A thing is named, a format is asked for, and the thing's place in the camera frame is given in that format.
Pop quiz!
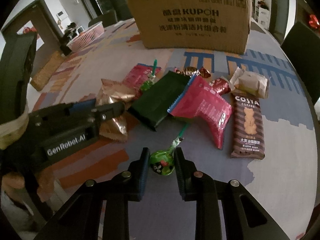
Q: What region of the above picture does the pink plastic basket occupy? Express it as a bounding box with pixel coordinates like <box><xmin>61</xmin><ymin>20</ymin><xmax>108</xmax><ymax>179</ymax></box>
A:
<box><xmin>66</xmin><ymin>21</ymin><xmax>105</xmax><ymax>53</ymax></box>

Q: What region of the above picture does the dark chair right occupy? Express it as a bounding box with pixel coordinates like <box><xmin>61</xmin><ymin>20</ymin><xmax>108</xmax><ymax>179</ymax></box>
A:
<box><xmin>281</xmin><ymin>22</ymin><xmax>320</xmax><ymax>104</ymax></box>

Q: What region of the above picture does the red balloon bow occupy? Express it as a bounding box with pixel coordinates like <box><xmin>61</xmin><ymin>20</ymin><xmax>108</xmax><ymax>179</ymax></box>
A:
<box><xmin>309</xmin><ymin>14</ymin><xmax>320</xmax><ymax>30</ymax></box>

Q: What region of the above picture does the small red chocolate pack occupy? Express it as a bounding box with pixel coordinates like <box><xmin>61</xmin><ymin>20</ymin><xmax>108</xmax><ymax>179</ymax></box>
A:
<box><xmin>209</xmin><ymin>77</ymin><xmax>235</xmax><ymax>95</ymax></box>

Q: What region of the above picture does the white translucent pastry pack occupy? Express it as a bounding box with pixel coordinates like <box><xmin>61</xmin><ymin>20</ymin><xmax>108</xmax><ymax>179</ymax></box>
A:
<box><xmin>230</xmin><ymin>67</ymin><xmax>270</xmax><ymax>99</ymax></box>

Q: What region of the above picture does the brown twist-wrapped candy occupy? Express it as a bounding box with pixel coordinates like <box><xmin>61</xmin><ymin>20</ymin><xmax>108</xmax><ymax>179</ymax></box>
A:
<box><xmin>174</xmin><ymin>66</ymin><xmax>211</xmax><ymax>79</ymax></box>

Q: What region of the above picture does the pink snack bag right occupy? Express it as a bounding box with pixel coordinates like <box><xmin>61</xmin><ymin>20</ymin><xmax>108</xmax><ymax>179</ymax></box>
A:
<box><xmin>168</xmin><ymin>76</ymin><xmax>232</xmax><ymax>149</ymax></box>

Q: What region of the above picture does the dark chair behind table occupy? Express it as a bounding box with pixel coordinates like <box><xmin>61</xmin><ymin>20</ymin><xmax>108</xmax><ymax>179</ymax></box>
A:
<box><xmin>88</xmin><ymin>9</ymin><xmax>118</xmax><ymax>28</ymax></box>

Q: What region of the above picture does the patterned tablecloth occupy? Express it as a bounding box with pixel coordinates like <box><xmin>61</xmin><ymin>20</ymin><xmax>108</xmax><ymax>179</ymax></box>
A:
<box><xmin>24</xmin><ymin>17</ymin><xmax>318</xmax><ymax>240</ymax></box>

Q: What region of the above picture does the pink snack bag rear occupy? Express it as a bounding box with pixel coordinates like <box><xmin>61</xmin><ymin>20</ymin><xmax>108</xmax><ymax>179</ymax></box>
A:
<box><xmin>121</xmin><ymin>63</ymin><xmax>161</xmax><ymax>98</ymax></box>

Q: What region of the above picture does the green lollipop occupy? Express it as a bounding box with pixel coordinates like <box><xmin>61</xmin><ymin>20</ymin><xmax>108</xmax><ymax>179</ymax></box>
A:
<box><xmin>140</xmin><ymin>59</ymin><xmax>157</xmax><ymax>92</ymax></box>
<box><xmin>149</xmin><ymin>124</ymin><xmax>189</xmax><ymax>176</ymax></box>

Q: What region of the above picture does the brown door with poster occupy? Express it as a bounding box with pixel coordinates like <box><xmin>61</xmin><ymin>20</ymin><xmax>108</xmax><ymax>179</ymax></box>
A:
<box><xmin>1</xmin><ymin>0</ymin><xmax>62</xmax><ymax>76</ymax></box>

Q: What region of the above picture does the white storage shelf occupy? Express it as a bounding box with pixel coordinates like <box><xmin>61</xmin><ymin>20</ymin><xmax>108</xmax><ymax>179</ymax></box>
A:
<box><xmin>252</xmin><ymin>0</ymin><xmax>270</xmax><ymax>30</ymax></box>

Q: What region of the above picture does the pink snack bag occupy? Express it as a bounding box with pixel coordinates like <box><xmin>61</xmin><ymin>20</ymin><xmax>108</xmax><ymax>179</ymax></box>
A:
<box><xmin>121</xmin><ymin>63</ymin><xmax>161</xmax><ymax>98</ymax></box>
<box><xmin>168</xmin><ymin>76</ymin><xmax>232</xmax><ymax>149</ymax></box>

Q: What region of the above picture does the left hand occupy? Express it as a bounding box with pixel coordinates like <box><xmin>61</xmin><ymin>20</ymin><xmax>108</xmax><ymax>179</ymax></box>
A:
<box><xmin>2</xmin><ymin>167</ymin><xmax>55</xmax><ymax>204</ymax></box>

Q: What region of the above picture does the brown Costa biscuit pack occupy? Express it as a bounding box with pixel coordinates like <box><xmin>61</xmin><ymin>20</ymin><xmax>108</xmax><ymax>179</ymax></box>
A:
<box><xmin>231</xmin><ymin>93</ymin><xmax>265</xmax><ymax>160</ymax></box>

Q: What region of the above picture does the dark green snack pack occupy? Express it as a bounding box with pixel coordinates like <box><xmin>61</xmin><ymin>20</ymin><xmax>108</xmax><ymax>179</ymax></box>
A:
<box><xmin>127</xmin><ymin>71</ymin><xmax>190</xmax><ymax>131</ymax></box>

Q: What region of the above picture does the brown cardboard box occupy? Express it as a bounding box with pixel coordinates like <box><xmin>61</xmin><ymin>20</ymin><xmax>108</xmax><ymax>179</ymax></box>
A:
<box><xmin>127</xmin><ymin>0</ymin><xmax>252</xmax><ymax>54</ymax></box>

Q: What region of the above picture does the gold foil snack bag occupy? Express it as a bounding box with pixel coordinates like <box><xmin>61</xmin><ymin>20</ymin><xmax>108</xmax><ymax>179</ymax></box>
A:
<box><xmin>96</xmin><ymin>79</ymin><xmax>136</xmax><ymax>141</ymax></box>

